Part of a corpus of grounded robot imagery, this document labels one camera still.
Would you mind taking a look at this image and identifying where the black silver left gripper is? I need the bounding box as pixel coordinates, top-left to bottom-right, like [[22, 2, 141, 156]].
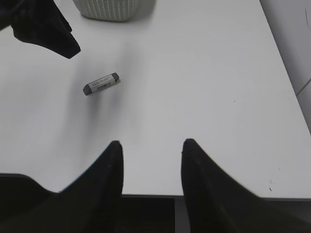
[[0, 0, 81, 59]]

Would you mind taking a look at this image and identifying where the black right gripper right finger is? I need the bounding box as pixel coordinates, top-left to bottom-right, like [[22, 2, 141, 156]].
[[181, 139, 311, 233]]

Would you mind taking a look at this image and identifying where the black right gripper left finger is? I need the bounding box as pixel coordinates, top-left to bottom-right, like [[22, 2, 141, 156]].
[[0, 141, 123, 233]]

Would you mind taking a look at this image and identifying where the grey white eraser lower right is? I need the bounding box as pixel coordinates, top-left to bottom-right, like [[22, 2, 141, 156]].
[[83, 73, 120, 96]]

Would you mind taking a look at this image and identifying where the pale green plastic basket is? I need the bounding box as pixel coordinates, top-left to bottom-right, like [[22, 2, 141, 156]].
[[73, 0, 156, 22]]

